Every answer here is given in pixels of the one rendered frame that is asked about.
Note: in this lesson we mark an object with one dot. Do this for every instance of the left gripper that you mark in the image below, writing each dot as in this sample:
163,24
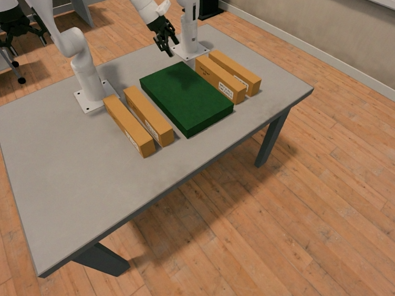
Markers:
161,26

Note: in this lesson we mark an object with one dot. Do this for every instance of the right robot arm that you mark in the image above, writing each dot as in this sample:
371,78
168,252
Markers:
70,42

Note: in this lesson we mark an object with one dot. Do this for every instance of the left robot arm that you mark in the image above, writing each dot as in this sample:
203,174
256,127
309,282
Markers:
149,11

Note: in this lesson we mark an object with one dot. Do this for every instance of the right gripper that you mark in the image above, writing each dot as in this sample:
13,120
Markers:
15,23

